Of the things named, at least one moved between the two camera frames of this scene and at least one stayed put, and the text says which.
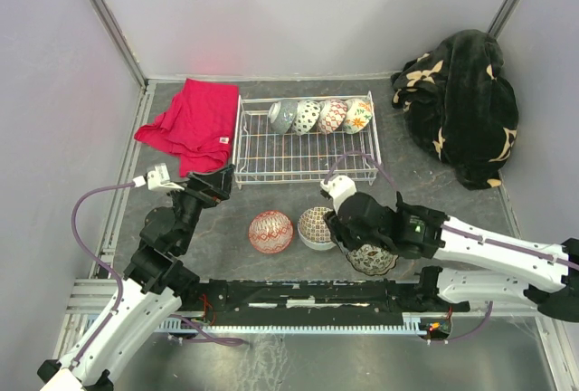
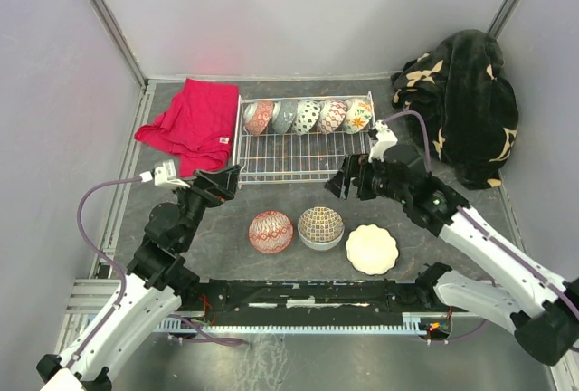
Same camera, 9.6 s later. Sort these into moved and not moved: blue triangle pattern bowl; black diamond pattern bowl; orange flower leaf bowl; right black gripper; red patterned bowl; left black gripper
Moved: right black gripper; red patterned bowl
Not moved: black diamond pattern bowl; orange flower leaf bowl; left black gripper; blue triangle pattern bowl
